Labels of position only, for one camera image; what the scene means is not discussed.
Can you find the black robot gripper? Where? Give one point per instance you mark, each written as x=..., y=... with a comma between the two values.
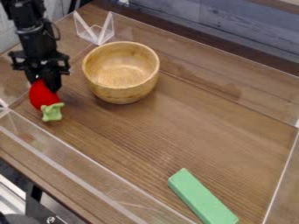
x=39, y=55

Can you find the red plush strawberry toy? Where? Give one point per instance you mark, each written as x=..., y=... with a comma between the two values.
x=46, y=101

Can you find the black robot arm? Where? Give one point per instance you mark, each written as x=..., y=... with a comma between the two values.
x=27, y=13

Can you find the light wooden bowl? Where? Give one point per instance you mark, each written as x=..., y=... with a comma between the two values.
x=122, y=71

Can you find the black table leg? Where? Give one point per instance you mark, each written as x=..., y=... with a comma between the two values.
x=36, y=193

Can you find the green rectangular block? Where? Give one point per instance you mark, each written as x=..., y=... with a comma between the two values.
x=199, y=199

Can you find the clear acrylic corner bracket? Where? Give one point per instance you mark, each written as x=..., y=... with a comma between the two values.
x=95, y=34

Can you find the clear acrylic front wall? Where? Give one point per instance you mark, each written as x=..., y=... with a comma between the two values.
x=96, y=194

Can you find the black device with cable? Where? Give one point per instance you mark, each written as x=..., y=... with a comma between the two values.
x=36, y=214

